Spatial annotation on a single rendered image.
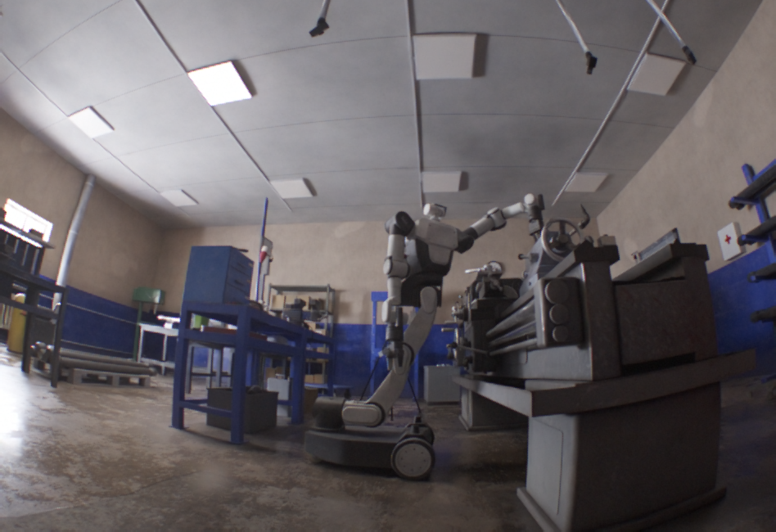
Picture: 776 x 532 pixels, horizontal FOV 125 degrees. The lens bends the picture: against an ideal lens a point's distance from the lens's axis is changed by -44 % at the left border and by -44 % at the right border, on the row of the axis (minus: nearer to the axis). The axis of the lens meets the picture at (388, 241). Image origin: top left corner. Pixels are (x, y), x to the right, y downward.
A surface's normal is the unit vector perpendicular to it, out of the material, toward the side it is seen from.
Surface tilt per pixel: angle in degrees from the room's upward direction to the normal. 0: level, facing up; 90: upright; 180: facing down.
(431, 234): 92
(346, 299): 90
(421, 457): 90
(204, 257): 90
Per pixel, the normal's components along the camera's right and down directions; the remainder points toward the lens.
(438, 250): 0.43, -0.28
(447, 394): -0.01, -0.36
